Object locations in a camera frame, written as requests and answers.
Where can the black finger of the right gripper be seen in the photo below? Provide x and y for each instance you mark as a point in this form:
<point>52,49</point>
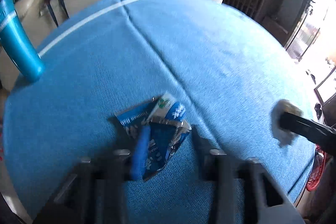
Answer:
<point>319,134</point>

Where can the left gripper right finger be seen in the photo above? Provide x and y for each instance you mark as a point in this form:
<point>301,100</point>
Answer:
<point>223,170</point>

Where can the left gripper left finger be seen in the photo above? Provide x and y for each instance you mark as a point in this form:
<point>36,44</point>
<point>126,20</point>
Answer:
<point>103,199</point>

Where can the white tissue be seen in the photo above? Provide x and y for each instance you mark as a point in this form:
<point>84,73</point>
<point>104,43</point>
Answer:
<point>282,115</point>

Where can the blue snack wrapper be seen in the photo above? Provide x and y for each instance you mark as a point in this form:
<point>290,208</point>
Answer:
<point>160,132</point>

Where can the red trash basket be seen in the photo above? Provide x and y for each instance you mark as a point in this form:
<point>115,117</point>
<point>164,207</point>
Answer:
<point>317,170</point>

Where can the blue tablecloth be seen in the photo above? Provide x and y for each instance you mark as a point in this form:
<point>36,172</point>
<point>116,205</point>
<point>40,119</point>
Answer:
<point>116,63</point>

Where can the blue water bottle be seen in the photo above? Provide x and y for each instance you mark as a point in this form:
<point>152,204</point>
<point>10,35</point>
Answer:
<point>17,45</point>

